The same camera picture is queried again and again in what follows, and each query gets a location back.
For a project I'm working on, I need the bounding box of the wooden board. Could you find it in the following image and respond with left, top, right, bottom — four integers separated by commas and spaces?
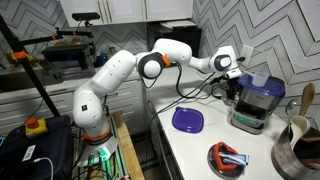
113, 111, 145, 180

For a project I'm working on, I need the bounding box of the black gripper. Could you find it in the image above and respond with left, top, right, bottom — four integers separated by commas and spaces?
221, 77, 240, 100

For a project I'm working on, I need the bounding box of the yellow emergency stop box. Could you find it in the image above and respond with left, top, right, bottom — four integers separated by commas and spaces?
25, 118, 48, 139

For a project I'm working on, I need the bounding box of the blue bottle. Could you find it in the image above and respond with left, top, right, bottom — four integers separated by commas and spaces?
99, 52, 109, 65

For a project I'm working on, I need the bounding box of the round metal dish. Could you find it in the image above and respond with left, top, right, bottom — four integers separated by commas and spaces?
207, 146, 244, 180

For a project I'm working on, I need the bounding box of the black suitcase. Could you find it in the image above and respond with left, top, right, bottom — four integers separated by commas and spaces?
0, 115, 74, 180

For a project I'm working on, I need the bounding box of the black power cable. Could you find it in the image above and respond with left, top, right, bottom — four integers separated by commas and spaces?
143, 56, 247, 168

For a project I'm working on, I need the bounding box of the steel utensil pot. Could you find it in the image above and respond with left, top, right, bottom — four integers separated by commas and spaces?
271, 127, 320, 180

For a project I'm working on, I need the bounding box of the black microwave oven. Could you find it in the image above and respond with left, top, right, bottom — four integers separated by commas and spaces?
147, 22, 202, 67

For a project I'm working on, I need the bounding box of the wooden spoon in pot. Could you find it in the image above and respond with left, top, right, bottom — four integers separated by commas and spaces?
299, 83, 315, 116

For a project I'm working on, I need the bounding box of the white wall outlet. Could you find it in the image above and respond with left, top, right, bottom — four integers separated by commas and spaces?
240, 45, 254, 67

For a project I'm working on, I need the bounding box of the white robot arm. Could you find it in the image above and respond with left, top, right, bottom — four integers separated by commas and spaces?
72, 38, 242, 142

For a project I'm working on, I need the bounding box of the black camera tripod stand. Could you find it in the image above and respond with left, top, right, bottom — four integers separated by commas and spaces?
0, 15, 93, 117

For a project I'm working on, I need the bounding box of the white ladle in pot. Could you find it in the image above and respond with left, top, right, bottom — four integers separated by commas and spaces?
290, 115, 310, 149

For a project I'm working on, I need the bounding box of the black stereo camera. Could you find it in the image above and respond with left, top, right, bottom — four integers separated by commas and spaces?
72, 12, 100, 21

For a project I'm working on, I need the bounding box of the blue white packet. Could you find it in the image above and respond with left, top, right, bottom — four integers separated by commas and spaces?
219, 153, 249, 167

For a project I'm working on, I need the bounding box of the purple plastic lid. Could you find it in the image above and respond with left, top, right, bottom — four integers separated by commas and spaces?
172, 107, 204, 134

